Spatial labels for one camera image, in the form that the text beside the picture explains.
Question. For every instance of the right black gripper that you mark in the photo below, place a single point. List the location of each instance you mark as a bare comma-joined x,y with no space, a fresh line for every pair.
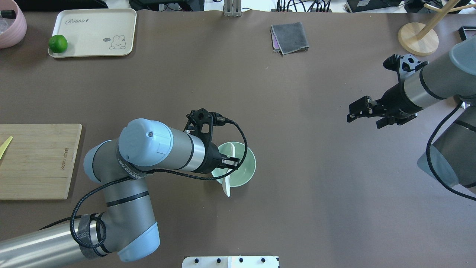
393,97

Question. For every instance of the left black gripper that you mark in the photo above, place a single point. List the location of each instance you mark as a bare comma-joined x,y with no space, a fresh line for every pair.
212,160

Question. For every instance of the light green bowl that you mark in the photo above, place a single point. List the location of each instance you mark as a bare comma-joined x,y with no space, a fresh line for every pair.
247,169

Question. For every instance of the white plastic spoon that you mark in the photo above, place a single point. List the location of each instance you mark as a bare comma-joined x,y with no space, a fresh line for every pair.
226,181

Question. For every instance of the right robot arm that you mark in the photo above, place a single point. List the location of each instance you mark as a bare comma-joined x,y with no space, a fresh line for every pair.
449,155

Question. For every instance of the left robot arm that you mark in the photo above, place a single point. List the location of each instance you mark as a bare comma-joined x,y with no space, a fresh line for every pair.
118,215

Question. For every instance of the pink bowl with ice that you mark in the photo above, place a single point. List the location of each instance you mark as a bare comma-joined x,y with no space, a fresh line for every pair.
12,30

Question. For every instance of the wooden mug tree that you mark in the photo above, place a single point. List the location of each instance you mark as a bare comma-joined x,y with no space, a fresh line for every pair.
420,39

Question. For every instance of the grey folded cloth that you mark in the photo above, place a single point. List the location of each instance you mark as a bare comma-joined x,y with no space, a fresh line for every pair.
289,38

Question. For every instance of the cream serving tray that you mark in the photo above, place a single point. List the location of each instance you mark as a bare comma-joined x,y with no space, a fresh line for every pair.
96,32

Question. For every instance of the bamboo cutting board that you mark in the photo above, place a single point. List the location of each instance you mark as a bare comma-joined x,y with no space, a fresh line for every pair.
39,162

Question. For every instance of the green lime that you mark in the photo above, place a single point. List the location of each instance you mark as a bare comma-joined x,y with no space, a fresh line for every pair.
58,44

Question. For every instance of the yellow plastic knife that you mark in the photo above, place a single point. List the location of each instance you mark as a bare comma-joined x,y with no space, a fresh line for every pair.
5,145

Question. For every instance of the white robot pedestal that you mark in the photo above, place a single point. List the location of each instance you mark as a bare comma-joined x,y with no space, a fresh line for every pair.
253,261

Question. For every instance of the aluminium frame post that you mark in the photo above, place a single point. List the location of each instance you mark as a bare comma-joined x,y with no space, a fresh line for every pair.
232,8

